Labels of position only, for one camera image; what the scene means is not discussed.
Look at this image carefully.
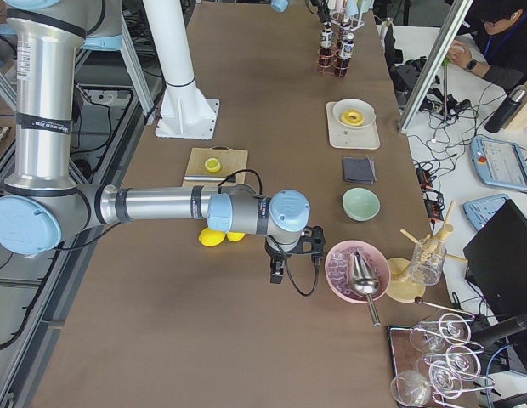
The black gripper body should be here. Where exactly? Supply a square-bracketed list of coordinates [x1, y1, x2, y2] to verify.
[265, 226, 324, 264]

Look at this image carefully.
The tea bottle white cap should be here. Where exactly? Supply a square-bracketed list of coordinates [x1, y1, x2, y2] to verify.
[320, 21, 333, 66]

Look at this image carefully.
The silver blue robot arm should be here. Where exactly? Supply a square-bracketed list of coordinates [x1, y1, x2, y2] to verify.
[0, 1, 325, 283]

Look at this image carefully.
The cream serving tray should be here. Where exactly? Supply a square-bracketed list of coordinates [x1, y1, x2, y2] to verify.
[326, 101, 380, 150]

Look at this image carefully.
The black glass tray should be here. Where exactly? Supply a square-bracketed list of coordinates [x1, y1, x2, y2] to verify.
[388, 320, 494, 407]

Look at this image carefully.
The tea bottle in rack left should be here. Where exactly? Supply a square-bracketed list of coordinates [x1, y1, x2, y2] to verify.
[334, 33, 354, 77]

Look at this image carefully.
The tea bottle in rack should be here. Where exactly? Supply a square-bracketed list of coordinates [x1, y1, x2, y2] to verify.
[334, 33, 354, 77]
[337, 16, 351, 47]

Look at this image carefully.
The tea bottle in rack right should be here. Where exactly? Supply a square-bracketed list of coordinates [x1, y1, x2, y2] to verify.
[337, 16, 351, 47]

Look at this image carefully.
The pink bowl with ice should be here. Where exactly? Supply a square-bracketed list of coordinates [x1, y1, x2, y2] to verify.
[325, 240, 390, 303]

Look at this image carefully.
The lower yellow lemon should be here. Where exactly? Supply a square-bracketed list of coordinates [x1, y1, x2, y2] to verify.
[226, 232, 246, 242]

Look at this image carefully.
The yellow lemon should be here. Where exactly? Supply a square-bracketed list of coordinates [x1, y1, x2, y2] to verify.
[226, 232, 246, 242]
[198, 228, 226, 247]

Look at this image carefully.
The green ceramic bowl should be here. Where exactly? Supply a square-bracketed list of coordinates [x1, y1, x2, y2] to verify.
[342, 188, 381, 222]

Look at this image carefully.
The metal ice scoop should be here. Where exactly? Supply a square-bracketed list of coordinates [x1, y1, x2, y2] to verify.
[349, 250, 381, 326]

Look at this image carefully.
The upper yellow lemon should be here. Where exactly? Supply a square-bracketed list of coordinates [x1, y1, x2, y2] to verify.
[198, 228, 226, 247]

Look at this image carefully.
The grey folded cloth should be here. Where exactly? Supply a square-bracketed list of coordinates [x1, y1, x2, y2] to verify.
[342, 156, 377, 184]

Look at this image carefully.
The wooden cup stand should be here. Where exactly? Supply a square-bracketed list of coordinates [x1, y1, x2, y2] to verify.
[386, 201, 468, 303]

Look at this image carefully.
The clear glass jar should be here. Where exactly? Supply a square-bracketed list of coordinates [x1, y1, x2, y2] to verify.
[407, 238, 446, 286]

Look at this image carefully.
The half lemon slice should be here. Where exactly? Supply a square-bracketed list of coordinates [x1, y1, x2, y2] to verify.
[204, 157, 222, 173]

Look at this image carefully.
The wooden cutting board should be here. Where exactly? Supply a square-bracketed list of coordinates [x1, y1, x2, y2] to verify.
[182, 147, 248, 187]

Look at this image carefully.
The steel muddler with black tip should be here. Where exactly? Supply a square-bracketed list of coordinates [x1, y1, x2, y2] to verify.
[184, 175, 228, 182]

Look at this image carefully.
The white round plate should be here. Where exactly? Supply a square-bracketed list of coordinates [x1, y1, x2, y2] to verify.
[332, 99, 377, 129]

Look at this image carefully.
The wine glass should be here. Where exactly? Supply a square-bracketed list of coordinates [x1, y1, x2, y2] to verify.
[390, 370, 432, 407]

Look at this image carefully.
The black laptop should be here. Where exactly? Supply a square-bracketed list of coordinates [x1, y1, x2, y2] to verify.
[463, 200, 527, 318]

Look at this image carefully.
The blue teach pendant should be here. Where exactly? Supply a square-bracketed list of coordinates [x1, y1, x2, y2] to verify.
[470, 136, 527, 192]

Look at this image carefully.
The black thermos bottle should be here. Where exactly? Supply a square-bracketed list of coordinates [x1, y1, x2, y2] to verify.
[484, 85, 527, 133]

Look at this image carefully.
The person in dark clothes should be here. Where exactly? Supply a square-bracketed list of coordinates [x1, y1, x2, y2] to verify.
[447, 0, 527, 91]

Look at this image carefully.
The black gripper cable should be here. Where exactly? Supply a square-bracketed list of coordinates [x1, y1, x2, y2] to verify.
[216, 168, 322, 298]

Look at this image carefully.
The glazed ring donut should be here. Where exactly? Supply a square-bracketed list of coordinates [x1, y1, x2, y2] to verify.
[340, 110, 365, 127]

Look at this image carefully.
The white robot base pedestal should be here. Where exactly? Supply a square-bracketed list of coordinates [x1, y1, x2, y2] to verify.
[144, 0, 219, 140]

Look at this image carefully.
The copper wire bottle rack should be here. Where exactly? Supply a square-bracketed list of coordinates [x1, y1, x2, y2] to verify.
[311, 1, 354, 77]

